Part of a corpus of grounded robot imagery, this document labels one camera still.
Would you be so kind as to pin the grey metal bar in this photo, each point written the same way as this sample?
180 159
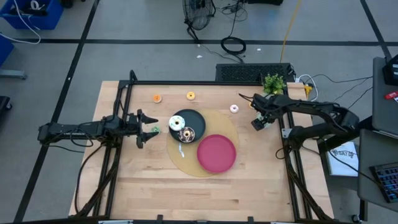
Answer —
12 74

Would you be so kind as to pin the grey desk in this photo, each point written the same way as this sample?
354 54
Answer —
382 109
370 161

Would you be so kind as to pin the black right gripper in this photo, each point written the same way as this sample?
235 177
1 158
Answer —
257 124

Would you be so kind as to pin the small pink donut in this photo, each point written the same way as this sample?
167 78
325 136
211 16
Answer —
232 109

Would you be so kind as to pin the black desk device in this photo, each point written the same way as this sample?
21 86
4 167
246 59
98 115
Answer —
391 71

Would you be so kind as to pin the white glazed donut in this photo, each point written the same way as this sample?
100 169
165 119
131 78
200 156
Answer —
173 123

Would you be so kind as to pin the white printed booklet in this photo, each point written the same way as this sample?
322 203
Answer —
342 161

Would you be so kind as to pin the black backlit keyboard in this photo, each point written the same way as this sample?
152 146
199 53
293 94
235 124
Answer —
387 180

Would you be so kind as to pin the yellow power plug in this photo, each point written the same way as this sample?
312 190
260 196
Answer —
308 90

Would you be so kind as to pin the grey metal mounting plate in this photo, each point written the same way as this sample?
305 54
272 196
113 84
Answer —
286 133

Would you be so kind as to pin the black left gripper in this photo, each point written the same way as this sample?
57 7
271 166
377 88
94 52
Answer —
140 129

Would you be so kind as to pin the black chair base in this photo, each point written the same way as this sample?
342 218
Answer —
4 104

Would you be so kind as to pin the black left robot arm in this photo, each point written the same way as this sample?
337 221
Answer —
77 128

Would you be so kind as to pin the black floor fan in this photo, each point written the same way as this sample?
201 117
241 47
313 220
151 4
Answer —
199 14

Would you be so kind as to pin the green plant in white pot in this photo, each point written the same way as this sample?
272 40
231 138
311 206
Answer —
273 84

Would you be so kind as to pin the chocolate glazed sprinkled donut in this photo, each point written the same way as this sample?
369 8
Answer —
183 137

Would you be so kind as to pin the red round plate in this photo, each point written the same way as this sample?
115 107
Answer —
216 154

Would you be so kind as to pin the red desk item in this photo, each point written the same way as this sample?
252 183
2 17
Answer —
391 95

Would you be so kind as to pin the small green donut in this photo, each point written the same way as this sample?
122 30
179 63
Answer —
154 129

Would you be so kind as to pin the blue plastic bin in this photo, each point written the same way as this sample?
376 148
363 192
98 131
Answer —
46 18

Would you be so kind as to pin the small orange donut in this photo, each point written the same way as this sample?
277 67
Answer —
155 98

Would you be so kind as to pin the round woven straw placemat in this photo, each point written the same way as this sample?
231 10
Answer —
217 123

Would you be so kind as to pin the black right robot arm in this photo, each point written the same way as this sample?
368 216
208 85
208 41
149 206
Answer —
311 107

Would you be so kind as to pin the black computer tower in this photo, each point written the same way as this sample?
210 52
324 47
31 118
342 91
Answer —
253 72

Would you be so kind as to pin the black round plate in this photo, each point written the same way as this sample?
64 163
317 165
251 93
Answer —
196 121

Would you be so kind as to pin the black aluminium table frame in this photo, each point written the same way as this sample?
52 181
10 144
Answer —
199 83

